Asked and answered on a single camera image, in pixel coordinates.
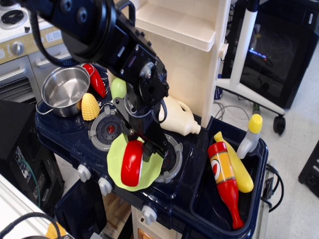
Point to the stainless steel pot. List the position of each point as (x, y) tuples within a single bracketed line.
[(63, 90)]

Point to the cream toy kitchen shelf tower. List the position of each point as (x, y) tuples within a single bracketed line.
[(188, 37)]

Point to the yellow toy corn cob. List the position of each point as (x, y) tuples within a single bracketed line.
[(89, 107)]

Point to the yellow toy banana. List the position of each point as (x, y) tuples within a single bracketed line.
[(244, 181)]

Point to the grey right stove burner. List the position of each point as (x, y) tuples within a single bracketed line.
[(172, 162)]

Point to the grey stove knob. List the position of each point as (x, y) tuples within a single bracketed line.
[(106, 185), (149, 215), (84, 173)]

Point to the red and white toy sushi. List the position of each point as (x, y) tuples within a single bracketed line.
[(132, 163)]

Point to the grey wooden toy kitchen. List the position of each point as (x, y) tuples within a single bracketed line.
[(23, 68)]

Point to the grey left stove burner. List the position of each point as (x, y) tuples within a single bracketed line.
[(105, 129)]

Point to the cream toy detergent jug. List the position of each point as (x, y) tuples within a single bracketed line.
[(178, 118)]

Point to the grey right stove knob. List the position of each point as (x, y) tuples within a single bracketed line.
[(149, 215)]

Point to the grey faucet with yellow cap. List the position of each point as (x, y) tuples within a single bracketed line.
[(251, 139)]

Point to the black computer case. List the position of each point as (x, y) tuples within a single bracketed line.
[(24, 161)]

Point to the red toy ketchup bottle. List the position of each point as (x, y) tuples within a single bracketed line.
[(225, 180)]

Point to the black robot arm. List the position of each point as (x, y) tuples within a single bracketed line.
[(104, 32)]

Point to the light green toy pear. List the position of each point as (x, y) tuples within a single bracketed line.
[(118, 88)]

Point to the yellow object at bottom edge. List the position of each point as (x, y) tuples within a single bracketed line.
[(52, 232)]

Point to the grey left stove knob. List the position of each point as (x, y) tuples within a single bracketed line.
[(84, 173)]

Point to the navy blue toy kitchen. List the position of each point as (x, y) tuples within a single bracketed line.
[(190, 203)]

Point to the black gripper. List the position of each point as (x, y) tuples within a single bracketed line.
[(143, 123)]

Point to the grey middle stove knob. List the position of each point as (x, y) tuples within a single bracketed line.
[(106, 185)]

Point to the black box at right edge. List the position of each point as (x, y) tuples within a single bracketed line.
[(309, 175)]

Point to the light green toy plate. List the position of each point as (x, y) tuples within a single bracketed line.
[(149, 173)]

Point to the red toy chili pepper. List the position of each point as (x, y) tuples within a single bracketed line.
[(96, 81)]

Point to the grey stove burner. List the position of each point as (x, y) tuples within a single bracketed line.
[(172, 162), (105, 129)]

